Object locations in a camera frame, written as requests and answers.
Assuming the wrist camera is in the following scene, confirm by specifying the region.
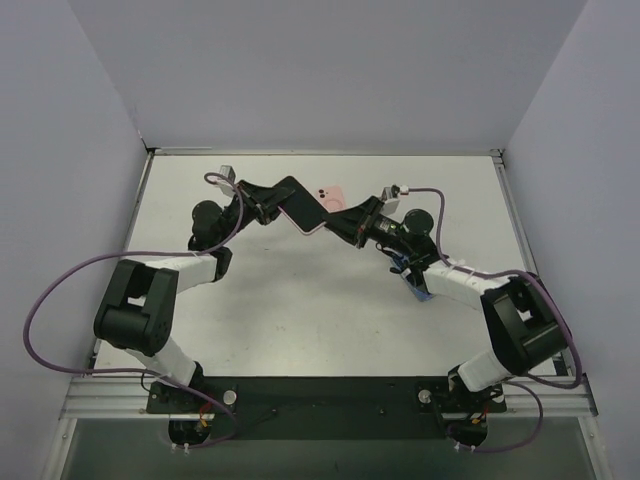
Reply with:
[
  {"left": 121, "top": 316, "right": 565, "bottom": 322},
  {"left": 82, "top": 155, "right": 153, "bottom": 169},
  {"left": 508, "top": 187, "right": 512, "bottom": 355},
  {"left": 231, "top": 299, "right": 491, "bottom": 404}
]
[
  {"left": 380, "top": 185, "right": 409, "bottom": 215},
  {"left": 219, "top": 165, "right": 236, "bottom": 184}
]

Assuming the purple cable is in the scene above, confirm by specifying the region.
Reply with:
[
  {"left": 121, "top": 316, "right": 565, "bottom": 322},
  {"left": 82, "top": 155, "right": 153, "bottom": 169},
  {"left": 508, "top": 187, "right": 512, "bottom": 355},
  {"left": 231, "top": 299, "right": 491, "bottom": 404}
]
[
  {"left": 23, "top": 172, "right": 246, "bottom": 449},
  {"left": 407, "top": 185, "right": 586, "bottom": 454}
]

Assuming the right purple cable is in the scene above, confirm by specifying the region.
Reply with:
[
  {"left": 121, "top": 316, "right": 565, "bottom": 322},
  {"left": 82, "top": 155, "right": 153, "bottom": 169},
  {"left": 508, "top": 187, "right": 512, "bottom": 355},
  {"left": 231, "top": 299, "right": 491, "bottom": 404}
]
[{"left": 407, "top": 185, "right": 586, "bottom": 454}]

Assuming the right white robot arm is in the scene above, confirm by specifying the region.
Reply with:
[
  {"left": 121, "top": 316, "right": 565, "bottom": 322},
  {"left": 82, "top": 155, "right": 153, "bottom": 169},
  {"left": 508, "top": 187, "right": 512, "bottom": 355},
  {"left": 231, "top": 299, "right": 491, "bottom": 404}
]
[{"left": 324, "top": 197, "right": 575, "bottom": 394}]

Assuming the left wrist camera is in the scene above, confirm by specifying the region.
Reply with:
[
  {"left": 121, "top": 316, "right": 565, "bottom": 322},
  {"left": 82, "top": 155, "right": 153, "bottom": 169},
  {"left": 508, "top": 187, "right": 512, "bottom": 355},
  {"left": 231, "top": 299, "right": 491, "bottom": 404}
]
[{"left": 219, "top": 165, "right": 236, "bottom": 184}]

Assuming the pink phone case on table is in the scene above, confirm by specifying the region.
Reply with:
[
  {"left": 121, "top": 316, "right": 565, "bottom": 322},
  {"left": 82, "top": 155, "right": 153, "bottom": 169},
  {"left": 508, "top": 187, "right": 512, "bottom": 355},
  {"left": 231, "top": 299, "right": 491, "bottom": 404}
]
[{"left": 315, "top": 185, "right": 347, "bottom": 213}]

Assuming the pink phone case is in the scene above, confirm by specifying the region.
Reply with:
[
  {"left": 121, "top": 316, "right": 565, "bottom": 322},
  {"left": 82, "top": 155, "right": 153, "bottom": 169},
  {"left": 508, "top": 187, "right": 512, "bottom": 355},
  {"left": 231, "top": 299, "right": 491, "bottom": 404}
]
[
  {"left": 277, "top": 175, "right": 332, "bottom": 236},
  {"left": 315, "top": 185, "right": 347, "bottom": 213}
]

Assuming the blue phone case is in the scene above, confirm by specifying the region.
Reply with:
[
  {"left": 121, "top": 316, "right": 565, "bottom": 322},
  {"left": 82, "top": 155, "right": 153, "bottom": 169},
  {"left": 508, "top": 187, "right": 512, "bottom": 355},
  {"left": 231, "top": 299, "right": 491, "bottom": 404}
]
[{"left": 390, "top": 256, "right": 433, "bottom": 302}]

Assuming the black smartphone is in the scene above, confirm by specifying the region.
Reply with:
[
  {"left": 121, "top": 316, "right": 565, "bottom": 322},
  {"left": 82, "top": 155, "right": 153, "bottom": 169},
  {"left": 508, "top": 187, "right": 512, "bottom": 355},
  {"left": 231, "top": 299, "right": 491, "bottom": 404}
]
[{"left": 277, "top": 175, "right": 331, "bottom": 234}]

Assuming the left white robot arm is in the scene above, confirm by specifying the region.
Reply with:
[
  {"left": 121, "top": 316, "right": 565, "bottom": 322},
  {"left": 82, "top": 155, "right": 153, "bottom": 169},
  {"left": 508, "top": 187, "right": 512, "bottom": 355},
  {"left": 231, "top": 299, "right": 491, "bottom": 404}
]
[{"left": 93, "top": 181, "right": 295, "bottom": 412}]

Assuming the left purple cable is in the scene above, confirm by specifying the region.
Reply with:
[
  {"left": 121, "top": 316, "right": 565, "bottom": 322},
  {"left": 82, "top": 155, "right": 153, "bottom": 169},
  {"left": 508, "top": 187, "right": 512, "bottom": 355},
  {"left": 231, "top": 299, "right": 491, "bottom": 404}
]
[{"left": 23, "top": 172, "right": 246, "bottom": 449}]

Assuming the aluminium frame rail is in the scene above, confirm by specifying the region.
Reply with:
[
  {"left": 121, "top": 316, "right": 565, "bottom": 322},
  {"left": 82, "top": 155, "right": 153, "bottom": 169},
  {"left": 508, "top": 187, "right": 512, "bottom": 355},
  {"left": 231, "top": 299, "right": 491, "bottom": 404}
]
[{"left": 61, "top": 376, "right": 598, "bottom": 419}]

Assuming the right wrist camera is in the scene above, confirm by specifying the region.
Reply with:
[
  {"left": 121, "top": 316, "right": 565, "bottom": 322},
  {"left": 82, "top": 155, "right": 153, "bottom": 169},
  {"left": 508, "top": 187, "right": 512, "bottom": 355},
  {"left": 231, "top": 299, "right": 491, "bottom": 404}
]
[{"left": 380, "top": 185, "right": 409, "bottom": 215}]

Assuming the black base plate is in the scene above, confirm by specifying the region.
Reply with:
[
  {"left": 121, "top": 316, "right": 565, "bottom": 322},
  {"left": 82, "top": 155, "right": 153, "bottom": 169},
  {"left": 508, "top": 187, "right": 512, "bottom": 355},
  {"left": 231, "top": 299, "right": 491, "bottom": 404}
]
[{"left": 146, "top": 376, "right": 506, "bottom": 445}]

